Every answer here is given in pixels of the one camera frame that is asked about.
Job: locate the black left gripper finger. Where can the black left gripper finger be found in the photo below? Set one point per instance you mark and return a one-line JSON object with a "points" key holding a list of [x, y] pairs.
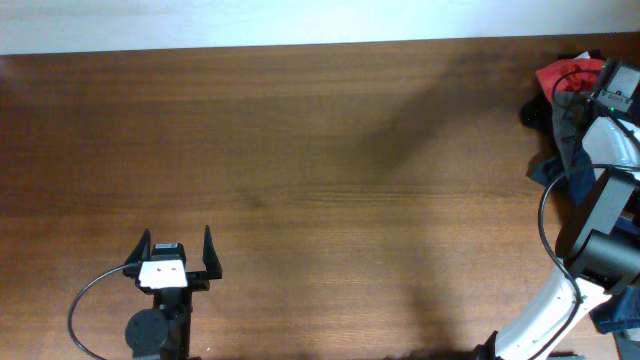
{"points": [[210, 259], [142, 250]]}

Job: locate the navy blue shorts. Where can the navy blue shorts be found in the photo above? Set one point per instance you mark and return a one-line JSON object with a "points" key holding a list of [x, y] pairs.
{"points": [[617, 310]]}

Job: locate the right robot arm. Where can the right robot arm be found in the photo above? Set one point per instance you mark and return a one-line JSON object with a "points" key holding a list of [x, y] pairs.
{"points": [[594, 125]]}

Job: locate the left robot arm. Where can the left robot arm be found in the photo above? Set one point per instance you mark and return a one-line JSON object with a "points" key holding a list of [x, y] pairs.
{"points": [[162, 331]]}

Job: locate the dark teal garment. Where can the dark teal garment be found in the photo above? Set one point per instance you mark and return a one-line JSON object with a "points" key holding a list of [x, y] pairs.
{"points": [[536, 114]]}

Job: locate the grey garment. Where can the grey garment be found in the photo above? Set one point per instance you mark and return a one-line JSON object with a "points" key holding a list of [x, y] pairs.
{"points": [[569, 115]]}

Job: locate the red garment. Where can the red garment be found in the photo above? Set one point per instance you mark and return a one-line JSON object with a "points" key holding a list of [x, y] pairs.
{"points": [[569, 75]]}

